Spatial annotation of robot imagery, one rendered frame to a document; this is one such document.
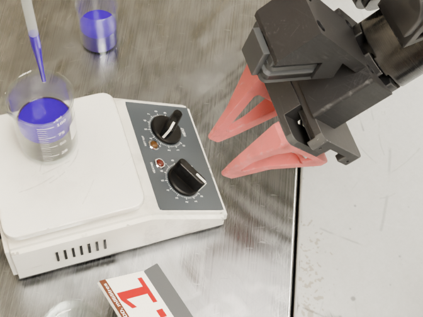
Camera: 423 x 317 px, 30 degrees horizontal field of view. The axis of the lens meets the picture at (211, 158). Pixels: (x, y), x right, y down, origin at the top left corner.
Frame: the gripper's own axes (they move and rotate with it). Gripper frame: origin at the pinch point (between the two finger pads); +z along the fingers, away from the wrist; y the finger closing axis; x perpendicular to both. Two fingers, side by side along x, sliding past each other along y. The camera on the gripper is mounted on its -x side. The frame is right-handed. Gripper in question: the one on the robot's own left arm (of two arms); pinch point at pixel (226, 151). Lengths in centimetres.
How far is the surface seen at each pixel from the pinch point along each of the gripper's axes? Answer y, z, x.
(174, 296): 6.5, 12.8, 5.7
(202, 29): -22.3, 4.5, 13.8
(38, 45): -6.5, 3.0, -16.2
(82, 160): -4.8, 11.3, -4.0
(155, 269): 3.5, 13.5, 5.2
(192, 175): -2.0, 6.0, 3.9
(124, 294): 5.9, 14.4, 0.8
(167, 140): -6.6, 7.4, 4.0
